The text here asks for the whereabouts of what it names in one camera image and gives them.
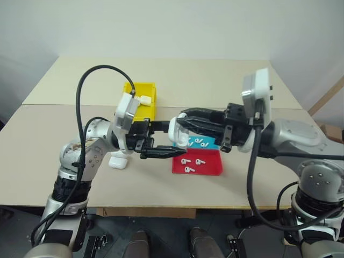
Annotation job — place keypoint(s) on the red plastic tray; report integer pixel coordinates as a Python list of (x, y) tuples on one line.
[(212, 164)]

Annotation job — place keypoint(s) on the white earbud case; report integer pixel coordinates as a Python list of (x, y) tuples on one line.
[(117, 162), (145, 100), (174, 132)]

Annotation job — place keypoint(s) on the blue plastic tray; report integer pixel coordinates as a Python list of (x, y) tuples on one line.
[(211, 142)]

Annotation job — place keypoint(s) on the brown cardboard box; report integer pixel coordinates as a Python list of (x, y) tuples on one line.
[(332, 131)]

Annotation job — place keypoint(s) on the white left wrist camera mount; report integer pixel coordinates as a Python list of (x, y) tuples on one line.
[(124, 108)]

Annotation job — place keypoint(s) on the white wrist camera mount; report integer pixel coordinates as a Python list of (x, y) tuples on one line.
[(124, 108), (259, 86)]

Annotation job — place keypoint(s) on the white earbud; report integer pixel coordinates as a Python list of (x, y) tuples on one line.
[(189, 143), (205, 145), (188, 169), (199, 141), (185, 161), (199, 161)]

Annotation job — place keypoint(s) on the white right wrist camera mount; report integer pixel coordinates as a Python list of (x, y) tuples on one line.
[(259, 86)]

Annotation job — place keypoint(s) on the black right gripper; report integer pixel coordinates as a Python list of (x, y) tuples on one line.
[(234, 122)]

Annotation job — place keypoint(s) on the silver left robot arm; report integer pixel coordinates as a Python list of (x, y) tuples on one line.
[(80, 154)]

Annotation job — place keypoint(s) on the yellow plastic bin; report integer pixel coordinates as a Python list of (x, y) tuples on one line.
[(145, 88)]

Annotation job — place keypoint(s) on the closed white earbud case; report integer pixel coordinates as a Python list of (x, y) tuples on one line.
[(145, 100), (117, 162)]

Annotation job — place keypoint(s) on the dark rounded shape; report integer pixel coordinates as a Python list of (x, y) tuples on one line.
[(139, 244), (203, 243)]

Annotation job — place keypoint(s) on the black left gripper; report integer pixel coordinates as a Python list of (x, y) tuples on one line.
[(136, 135)]

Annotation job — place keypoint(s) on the wooden strip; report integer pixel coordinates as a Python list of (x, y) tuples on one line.
[(326, 94)]

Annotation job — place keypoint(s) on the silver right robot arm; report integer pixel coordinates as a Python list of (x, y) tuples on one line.
[(295, 135)]

